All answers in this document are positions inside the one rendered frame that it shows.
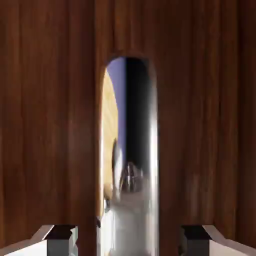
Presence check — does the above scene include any curved shiny metal drawer handle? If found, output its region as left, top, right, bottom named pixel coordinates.
left=96, top=53, right=160, bottom=256

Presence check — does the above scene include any dark wood drawer front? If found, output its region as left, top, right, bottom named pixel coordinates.
left=0, top=0, right=256, bottom=256

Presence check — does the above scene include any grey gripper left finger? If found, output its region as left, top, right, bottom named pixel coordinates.
left=0, top=224, right=79, bottom=256

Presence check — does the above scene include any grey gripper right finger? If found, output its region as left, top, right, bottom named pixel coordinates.
left=179, top=224, right=256, bottom=256

